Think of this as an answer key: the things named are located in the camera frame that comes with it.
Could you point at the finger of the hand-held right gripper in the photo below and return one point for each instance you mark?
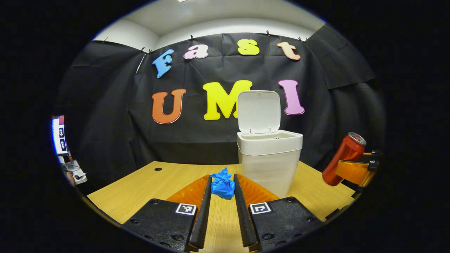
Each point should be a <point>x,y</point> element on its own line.
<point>351,171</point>

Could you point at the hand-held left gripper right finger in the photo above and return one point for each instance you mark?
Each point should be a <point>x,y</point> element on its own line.
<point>242,218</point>

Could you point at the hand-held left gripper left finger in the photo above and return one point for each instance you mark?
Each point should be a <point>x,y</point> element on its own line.
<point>204,218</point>

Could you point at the red pop can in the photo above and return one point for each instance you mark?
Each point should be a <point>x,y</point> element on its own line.
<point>346,151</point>

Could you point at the blue paper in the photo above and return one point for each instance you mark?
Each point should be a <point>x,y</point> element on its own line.
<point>223,186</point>

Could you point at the white desktop garbage bin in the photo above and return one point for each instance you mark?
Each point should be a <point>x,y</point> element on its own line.
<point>269,161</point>

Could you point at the white side desk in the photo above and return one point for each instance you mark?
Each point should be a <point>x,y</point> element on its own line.
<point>75,172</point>

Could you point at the computer monitor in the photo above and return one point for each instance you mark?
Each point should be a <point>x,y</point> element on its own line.
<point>59,137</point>

